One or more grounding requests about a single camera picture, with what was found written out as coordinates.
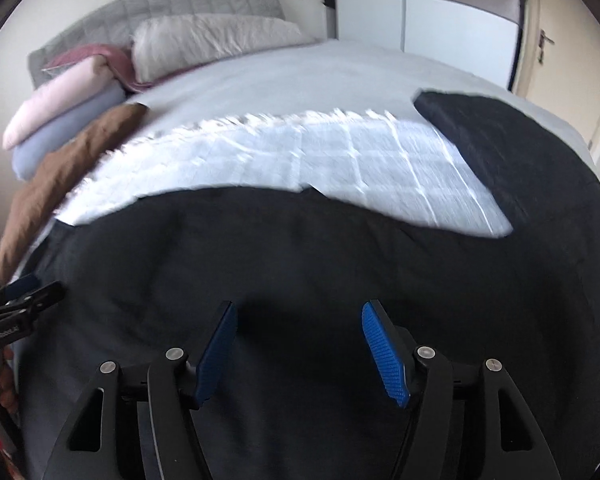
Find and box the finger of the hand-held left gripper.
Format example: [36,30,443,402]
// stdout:
[0,274,40,309]
[0,281,66,319]

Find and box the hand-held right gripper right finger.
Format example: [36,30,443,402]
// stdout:
[361,299,562,480]

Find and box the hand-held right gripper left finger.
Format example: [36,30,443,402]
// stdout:
[42,301,239,480]

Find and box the large black garment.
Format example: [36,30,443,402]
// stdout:
[17,89,600,480]

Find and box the brown cloth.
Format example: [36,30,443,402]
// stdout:
[0,102,148,287]

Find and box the folded lavender blanket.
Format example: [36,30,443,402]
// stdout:
[11,82,127,182]

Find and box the folded light pink blanket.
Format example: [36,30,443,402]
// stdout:
[2,55,117,151]

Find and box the white textured blanket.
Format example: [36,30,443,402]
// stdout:
[54,106,514,239]

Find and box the dusty rose blanket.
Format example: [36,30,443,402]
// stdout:
[45,44,150,94]

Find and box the beige fluffy pillow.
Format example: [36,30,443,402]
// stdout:
[130,12,317,84]

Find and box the grey padded headboard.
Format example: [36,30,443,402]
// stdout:
[27,0,287,89]

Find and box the white wardrobe with taupe band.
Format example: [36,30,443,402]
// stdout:
[324,0,529,92]

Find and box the cream door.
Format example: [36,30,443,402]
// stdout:
[511,0,600,152]

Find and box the metal door handle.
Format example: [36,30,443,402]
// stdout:
[537,29,556,64]

